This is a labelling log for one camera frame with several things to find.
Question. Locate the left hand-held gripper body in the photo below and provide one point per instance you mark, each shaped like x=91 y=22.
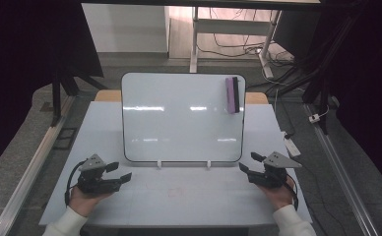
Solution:
x=94 y=180

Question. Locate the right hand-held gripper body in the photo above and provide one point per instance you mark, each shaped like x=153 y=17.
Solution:
x=272 y=172

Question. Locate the person's left hand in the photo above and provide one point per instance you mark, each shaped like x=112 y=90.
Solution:
x=84 y=201

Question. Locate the person's right hand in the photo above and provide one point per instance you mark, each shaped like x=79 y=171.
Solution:
x=279 y=196

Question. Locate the white power strip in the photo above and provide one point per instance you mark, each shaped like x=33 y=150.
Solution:
x=291 y=146

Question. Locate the white plastic board stand foot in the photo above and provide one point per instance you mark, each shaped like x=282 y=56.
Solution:
x=209 y=164
x=159 y=164

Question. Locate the black floor plate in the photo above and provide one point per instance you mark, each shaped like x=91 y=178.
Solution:
x=65 y=138

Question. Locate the purple and black whiteboard eraser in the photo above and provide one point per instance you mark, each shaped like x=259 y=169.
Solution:
x=232 y=95

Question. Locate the small white plug adapter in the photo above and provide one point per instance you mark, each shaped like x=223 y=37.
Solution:
x=314 y=118

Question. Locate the white whiteboard with black rim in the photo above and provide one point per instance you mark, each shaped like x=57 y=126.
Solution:
x=179 y=131

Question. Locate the black metal stand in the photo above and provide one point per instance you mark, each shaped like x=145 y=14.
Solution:
x=57 y=98
x=320 y=72

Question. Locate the black curtain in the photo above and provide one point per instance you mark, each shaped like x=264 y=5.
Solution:
x=369 y=82
x=21 y=49

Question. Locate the aluminium floor rail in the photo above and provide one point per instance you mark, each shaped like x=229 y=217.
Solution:
x=28 y=167
x=340 y=170

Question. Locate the white desk frame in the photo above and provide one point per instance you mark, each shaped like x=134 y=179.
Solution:
x=231 y=26

